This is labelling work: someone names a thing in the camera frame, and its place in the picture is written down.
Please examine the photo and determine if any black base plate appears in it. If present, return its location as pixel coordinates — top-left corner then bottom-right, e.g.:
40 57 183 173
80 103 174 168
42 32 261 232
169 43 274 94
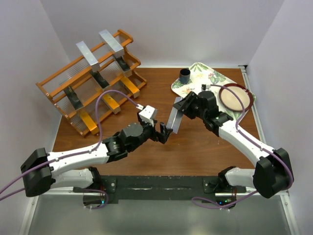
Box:
73 175 245 206

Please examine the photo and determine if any floral serving tray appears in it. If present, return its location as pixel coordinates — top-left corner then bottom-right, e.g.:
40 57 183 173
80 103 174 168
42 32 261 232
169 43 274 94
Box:
171 62 255 119

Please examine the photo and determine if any dark blue mug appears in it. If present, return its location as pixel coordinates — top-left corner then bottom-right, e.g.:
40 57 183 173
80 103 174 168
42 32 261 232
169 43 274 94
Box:
179 68 191 85

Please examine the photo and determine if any orange wooden shelf rack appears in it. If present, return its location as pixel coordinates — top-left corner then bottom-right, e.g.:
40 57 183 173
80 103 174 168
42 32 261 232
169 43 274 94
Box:
36 29 147 136

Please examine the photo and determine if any red rimmed beige plate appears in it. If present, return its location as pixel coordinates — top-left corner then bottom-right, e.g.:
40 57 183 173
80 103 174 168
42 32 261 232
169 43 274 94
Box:
219 83 254 112

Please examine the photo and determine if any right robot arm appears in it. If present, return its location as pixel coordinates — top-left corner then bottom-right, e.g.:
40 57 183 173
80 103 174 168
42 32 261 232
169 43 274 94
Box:
173 91 294 198

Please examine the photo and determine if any gold honeycomb toothpaste box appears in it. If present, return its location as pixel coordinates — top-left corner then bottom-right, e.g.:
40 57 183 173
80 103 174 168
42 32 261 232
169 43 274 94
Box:
102 94 121 114

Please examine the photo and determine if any silver toothpaste box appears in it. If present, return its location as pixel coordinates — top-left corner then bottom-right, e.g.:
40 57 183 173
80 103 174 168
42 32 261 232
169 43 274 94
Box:
166 107 183 134
76 41 100 72
98 30 124 58

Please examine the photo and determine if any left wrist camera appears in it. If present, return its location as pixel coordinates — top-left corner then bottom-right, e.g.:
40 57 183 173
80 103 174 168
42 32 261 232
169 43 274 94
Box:
136 104 157 127

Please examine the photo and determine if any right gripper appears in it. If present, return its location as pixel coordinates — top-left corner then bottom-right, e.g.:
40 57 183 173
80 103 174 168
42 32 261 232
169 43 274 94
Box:
173 92 207 120

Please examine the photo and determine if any aluminium frame rail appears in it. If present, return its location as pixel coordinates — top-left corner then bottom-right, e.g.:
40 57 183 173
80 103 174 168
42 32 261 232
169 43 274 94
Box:
238 65 300 235

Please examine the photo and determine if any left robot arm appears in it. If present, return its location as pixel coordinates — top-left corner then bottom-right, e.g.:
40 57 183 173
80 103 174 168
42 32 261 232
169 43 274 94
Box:
21 119 173 197

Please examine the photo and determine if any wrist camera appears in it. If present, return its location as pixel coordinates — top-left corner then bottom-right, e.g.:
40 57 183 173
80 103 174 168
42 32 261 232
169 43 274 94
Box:
201 84 211 91
136 104 157 127

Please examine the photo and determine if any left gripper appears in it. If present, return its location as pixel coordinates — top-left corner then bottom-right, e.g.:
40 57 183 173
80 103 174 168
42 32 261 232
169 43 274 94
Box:
128 118 172 152

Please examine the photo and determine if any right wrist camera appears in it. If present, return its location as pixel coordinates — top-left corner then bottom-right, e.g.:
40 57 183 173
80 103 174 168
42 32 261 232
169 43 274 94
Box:
201 84 211 91

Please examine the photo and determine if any white orange R.O toothpaste box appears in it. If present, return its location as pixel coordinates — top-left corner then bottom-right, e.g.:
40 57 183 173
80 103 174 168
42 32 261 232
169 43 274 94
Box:
120 76 140 98

